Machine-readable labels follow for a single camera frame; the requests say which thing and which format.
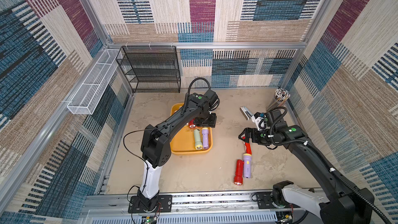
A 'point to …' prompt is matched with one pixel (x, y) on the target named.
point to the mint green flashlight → (198, 144)
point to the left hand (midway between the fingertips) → (212, 125)
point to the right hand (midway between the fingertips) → (248, 140)
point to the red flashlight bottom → (238, 177)
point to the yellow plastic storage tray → (183, 142)
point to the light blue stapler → (246, 112)
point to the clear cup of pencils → (281, 96)
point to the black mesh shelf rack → (151, 69)
